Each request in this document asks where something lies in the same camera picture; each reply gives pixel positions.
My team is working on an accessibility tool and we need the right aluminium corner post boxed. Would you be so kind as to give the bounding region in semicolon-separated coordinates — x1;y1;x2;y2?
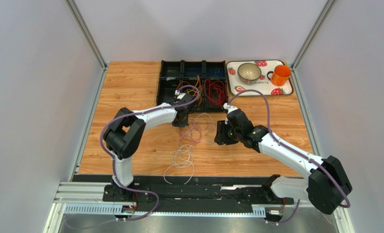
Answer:
291;0;337;70

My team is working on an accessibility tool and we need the red cable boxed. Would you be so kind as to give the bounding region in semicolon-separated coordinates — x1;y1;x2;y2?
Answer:
205;79;227;107

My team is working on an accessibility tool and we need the white cable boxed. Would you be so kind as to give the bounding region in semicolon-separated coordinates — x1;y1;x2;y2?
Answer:
162;113;218;185

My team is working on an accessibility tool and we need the blue cable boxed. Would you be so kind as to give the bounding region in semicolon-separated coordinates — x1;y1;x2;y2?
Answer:
183;66;206;78

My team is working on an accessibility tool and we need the black compartment organizer tray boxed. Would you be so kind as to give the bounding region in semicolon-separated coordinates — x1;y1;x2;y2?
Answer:
156;60;228;113

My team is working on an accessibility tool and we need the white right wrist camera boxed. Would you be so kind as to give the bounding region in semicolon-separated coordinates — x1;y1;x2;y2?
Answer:
223;103;238;114

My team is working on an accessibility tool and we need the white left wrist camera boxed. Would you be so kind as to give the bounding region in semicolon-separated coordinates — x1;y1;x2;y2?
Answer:
175;90;186;100

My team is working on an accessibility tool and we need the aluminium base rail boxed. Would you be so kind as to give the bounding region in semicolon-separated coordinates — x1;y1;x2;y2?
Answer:
55;180;315;222

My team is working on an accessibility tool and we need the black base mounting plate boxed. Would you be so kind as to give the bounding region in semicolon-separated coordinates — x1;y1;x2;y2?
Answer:
72;175;296;214

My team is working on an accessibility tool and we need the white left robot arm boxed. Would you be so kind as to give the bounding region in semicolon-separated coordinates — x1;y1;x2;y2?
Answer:
99;93;198;192

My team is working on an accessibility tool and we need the beige ceramic bowl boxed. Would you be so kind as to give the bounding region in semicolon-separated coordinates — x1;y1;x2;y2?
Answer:
238;63;262;84

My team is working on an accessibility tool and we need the yellow cable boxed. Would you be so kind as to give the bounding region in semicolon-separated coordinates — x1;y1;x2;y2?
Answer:
185;75;202;106

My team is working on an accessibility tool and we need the strawberry print serving tray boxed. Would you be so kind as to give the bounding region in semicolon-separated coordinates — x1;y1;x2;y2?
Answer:
226;60;294;96

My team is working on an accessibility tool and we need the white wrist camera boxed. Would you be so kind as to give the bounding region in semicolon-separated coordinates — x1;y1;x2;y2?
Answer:
175;90;186;100
223;103;238;114

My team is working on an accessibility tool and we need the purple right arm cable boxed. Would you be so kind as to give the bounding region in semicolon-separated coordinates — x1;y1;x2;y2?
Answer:
227;89;351;226

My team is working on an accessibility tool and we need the aluminium corner frame post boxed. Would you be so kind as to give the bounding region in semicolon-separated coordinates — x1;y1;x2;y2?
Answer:
65;0;108;70

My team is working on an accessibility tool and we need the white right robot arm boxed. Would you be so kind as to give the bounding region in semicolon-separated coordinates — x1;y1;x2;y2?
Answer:
214;108;352;215

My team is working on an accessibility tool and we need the pink cable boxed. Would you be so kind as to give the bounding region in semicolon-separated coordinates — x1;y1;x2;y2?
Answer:
169;117;212;170

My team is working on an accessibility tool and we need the orange mug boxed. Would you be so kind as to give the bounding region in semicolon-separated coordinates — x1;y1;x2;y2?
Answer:
267;65;291;86

